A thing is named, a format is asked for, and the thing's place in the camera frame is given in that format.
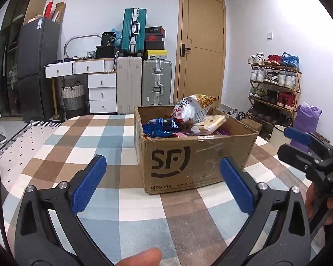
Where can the beige snack packet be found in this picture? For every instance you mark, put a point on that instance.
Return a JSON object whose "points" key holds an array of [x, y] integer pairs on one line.
{"points": [[212, 122]]}

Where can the white red snack bag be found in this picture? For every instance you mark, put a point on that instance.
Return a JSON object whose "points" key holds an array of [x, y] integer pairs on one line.
{"points": [[194, 108]]}

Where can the plain black shoe box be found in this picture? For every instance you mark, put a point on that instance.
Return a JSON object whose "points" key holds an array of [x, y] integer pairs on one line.
{"points": [[154, 46]]}

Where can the person's right hand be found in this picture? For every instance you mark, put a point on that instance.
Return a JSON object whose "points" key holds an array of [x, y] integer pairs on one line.
{"points": [[310, 199]]}

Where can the red black shoe box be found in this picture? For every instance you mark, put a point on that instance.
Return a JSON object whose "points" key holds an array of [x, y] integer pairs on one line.
{"points": [[154, 38]]}

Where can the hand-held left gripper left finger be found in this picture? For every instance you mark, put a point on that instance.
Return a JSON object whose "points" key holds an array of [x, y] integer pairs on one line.
{"points": [[88, 184]]}

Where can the silver suitcase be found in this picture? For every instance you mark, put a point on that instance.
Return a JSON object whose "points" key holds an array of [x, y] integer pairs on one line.
{"points": [[156, 83]]}

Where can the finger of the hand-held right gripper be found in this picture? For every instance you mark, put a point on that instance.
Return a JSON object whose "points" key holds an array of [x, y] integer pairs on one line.
{"points": [[297, 135], [297, 158]]}

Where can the rows of shoes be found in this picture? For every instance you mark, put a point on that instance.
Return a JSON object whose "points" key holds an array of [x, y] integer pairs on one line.
{"points": [[287, 99]]}

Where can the dark glass cabinet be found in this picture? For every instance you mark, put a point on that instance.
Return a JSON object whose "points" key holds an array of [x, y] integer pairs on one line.
{"points": [[8, 61]]}

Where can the woven laundry basket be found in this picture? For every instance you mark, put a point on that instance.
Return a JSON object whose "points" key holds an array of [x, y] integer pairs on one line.
{"points": [[73, 99]]}

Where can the brown cardboard box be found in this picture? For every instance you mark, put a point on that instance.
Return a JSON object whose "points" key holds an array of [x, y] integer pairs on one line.
{"points": [[199, 160]]}

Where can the blue plastic bag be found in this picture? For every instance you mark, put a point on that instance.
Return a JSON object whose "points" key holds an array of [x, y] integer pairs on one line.
{"points": [[116, 37]]}

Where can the white drawer desk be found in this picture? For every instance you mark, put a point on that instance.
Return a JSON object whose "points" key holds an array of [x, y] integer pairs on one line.
{"points": [[102, 91]]}

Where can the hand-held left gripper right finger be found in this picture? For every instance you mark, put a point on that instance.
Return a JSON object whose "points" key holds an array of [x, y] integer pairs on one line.
{"points": [[237, 184]]}

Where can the teal suitcase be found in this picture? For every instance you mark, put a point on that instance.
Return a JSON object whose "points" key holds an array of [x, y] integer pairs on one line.
{"points": [[133, 32]]}

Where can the flat cardboard sheet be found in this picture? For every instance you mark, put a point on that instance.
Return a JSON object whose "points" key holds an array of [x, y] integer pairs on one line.
{"points": [[37, 2]]}

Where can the black printed canister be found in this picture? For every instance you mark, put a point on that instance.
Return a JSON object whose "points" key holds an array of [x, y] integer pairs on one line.
{"points": [[108, 39]]}

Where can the yellow shoe box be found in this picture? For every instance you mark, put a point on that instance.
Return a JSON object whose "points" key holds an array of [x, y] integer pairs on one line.
{"points": [[155, 54]]}

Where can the small cardboard box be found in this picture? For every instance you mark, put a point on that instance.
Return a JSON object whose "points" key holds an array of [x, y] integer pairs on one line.
{"points": [[251, 124]]}

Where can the white enamel bucket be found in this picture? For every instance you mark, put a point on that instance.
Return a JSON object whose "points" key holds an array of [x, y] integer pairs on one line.
{"points": [[279, 135]]}

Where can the curved grey metal tube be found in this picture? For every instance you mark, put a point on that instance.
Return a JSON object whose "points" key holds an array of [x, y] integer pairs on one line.
{"points": [[80, 36]]}

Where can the pile of floor shoes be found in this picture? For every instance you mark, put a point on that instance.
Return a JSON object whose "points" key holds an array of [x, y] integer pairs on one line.
{"points": [[237, 115]]}

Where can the wooden door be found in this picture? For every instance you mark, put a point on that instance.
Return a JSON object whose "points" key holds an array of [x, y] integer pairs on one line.
{"points": [[204, 61]]}

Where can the wooden shoe rack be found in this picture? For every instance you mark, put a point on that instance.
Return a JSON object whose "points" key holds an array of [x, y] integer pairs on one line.
{"points": [[272, 104]]}

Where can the black refrigerator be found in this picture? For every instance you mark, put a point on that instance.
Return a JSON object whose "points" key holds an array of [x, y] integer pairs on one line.
{"points": [[34, 69]]}

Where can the blue cookie pack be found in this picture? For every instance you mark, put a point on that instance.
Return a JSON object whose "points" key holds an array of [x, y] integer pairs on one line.
{"points": [[158, 127]]}

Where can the person's left hand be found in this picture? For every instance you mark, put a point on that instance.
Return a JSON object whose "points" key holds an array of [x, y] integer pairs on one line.
{"points": [[144, 257]]}

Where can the beige suitcase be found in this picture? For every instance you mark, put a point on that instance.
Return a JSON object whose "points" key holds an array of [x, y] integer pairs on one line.
{"points": [[129, 86]]}

